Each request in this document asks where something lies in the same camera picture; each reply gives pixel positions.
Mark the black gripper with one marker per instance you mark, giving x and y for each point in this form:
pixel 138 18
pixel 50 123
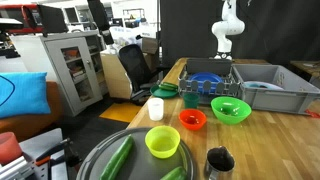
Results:
pixel 99 15

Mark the white mug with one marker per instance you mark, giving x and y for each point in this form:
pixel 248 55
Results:
pixel 155 110

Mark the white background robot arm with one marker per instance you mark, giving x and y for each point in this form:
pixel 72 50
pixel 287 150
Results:
pixel 226 28

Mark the black office chair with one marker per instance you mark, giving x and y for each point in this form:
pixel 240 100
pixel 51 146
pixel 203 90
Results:
pixel 133 63

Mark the beige wooden box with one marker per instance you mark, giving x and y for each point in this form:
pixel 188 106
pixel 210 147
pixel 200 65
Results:
pixel 115 76

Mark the brown cardboard box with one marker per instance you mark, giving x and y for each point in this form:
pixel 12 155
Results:
pixel 150 46

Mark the black monitor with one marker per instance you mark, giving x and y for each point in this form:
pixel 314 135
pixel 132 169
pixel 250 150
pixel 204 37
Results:
pixel 53 18

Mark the grey metal cabinet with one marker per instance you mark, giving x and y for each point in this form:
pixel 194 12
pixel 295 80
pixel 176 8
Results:
pixel 55 73

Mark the yellow floor mat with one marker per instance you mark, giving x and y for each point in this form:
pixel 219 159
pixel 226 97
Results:
pixel 121 112

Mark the small dark green cucumber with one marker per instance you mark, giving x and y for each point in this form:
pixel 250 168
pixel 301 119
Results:
pixel 168 86

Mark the black curtain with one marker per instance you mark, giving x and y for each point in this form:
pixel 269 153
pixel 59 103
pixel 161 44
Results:
pixel 186 30

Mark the green plastic plate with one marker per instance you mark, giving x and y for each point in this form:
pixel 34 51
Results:
pixel 163 94

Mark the blue pillow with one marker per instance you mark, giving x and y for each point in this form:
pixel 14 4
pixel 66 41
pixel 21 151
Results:
pixel 26 96

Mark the dark grey rectangular tray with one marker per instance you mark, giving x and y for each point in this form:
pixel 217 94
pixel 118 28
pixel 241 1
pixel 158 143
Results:
pixel 208 66

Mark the teal plastic cup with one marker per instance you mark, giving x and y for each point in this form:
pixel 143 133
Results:
pixel 191 101

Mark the grey dish rack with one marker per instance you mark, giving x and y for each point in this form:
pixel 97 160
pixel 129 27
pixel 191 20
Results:
pixel 213 88

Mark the orange sofa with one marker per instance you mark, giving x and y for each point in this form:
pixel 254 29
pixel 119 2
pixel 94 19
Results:
pixel 30 125

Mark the orange plastic bowl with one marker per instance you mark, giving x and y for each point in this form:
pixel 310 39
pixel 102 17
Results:
pixel 192 120

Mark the yellow-green plastic bowl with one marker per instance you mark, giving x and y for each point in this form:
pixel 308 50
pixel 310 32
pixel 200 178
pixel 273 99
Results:
pixel 162 146

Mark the long green cucumber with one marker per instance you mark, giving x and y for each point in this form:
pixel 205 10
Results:
pixel 116 160

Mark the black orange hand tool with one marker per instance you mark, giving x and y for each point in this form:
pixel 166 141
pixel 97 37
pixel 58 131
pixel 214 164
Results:
pixel 53 150

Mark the grey metal platform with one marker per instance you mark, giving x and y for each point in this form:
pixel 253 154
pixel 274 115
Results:
pixel 40 143

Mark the dark grey round tray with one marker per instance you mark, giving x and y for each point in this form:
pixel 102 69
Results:
pixel 140 165

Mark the large green plastic bowl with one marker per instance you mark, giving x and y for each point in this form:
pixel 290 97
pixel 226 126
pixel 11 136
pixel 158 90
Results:
pixel 230 116

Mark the red plastic cup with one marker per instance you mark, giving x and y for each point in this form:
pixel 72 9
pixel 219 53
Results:
pixel 10 148

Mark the short green cucumber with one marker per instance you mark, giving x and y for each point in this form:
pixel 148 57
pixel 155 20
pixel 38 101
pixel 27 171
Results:
pixel 175 174

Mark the light blue plate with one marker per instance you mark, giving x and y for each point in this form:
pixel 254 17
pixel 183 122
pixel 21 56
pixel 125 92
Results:
pixel 263 85

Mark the stainless steel cup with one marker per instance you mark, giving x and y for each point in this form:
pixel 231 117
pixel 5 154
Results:
pixel 220 160

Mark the grey plastic bin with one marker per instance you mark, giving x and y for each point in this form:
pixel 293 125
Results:
pixel 273 101

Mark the wooden side table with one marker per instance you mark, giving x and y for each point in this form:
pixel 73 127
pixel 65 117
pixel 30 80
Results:
pixel 303 65

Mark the small red object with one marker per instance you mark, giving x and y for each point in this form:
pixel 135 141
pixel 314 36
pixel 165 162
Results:
pixel 312 114

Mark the red equipment frame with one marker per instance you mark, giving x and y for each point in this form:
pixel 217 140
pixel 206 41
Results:
pixel 20 20

